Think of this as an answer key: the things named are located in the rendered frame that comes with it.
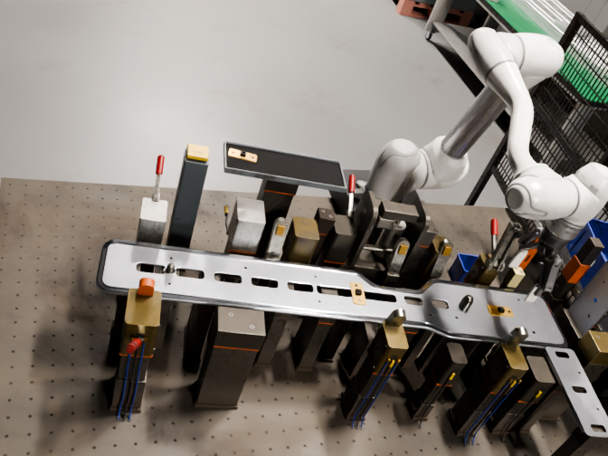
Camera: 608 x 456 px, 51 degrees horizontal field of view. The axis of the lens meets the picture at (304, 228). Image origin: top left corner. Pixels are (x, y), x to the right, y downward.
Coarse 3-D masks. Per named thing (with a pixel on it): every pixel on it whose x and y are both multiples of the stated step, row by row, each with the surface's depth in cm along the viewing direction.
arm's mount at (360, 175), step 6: (348, 174) 260; (354, 174) 261; (360, 174) 262; (366, 174) 263; (366, 180) 260; (330, 192) 265; (336, 192) 260; (414, 192) 262; (336, 198) 260; (342, 198) 254; (348, 198) 249; (354, 198) 250; (408, 198) 258; (414, 198) 259; (336, 204) 260; (342, 204) 254; (354, 204) 247; (342, 210) 254; (354, 210) 245
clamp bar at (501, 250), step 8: (512, 224) 191; (520, 224) 193; (504, 232) 194; (512, 232) 194; (520, 232) 189; (504, 240) 194; (512, 240) 194; (496, 248) 197; (504, 248) 197; (496, 256) 197; (504, 256) 197
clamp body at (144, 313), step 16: (128, 304) 148; (144, 304) 149; (160, 304) 150; (128, 320) 144; (144, 320) 145; (128, 336) 146; (144, 336) 147; (144, 352) 151; (128, 368) 156; (144, 368) 157; (128, 384) 160; (144, 384) 160; (112, 400) 164; (128, 400) 164
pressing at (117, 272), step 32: (128, 256) 167; (160, 256) 170; (192, 256) 173; (224, 256) 177; (128, 288) 159; (160, 288) 162; (192, 288) 165; (224, 288) 168; (256, 288) 171; (288, 288) 175; (384, 288) 186; (448, 288) 195; (480, 288) 199; (352, 320) 174; (384, 320) 177; (416, 320) 180; (448, 320) 184; (480, 320) 188; (512, 320) 192; (544, 320) 196
